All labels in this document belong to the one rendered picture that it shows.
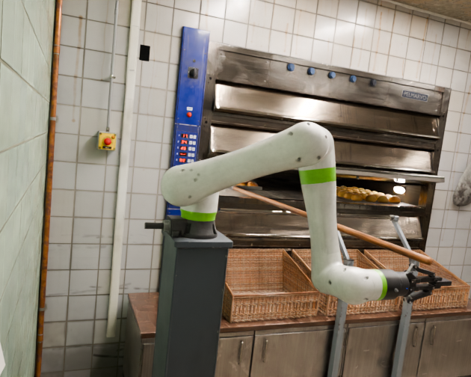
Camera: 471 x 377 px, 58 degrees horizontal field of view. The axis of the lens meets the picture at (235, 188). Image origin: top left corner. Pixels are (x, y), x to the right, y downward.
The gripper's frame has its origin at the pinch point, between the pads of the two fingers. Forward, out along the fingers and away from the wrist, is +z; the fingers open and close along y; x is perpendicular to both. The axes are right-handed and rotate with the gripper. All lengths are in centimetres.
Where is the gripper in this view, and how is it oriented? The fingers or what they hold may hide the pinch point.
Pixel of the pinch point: (439, 282)
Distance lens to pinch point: 156.7
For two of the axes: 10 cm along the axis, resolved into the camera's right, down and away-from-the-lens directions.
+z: 9.2, 0.5, 3.8
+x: 3.7, 1.5, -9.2
